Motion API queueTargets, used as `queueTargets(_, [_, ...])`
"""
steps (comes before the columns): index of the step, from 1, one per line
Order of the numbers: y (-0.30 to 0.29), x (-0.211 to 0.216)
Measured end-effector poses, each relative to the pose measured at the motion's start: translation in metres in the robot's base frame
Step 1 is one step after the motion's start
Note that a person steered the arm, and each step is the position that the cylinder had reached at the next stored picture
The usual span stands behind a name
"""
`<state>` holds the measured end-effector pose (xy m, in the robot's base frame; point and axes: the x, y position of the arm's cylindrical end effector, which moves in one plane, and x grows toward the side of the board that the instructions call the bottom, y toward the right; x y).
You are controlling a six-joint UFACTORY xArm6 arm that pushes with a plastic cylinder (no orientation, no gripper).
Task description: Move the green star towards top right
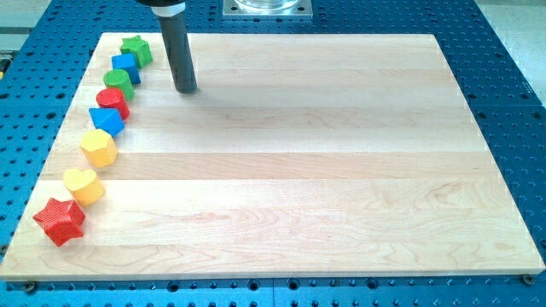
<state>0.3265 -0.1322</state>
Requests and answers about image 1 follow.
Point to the black robot arm end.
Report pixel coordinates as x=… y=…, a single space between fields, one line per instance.
x=165 y=8

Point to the green star block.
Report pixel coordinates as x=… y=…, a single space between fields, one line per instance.
x=139 y=48

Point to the red star block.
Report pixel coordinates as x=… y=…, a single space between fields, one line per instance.
x=61 y=221

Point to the light wooden board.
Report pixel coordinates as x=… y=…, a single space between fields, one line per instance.
x=298 y=156

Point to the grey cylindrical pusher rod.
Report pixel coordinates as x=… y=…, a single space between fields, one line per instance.
x=175 y=37

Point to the blue triangle block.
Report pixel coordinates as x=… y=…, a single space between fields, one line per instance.
x=107 y=119

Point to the blue cube block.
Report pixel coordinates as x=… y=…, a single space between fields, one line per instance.
x=128 y=63

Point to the green cylinder block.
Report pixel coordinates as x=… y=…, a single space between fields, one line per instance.
x=120 y=79

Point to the red cylinder block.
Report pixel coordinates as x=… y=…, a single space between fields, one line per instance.
x=113 y=98

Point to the yellow hexagon block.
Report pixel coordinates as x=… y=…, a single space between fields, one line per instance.
x=99 y=148

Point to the yellow heart block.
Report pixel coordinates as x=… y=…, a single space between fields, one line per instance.
x=84 y=186

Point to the blue perforated metal table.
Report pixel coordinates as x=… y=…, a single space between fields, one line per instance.
x=43 y=78

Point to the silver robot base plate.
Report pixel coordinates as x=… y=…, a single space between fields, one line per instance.
x=267 y=9

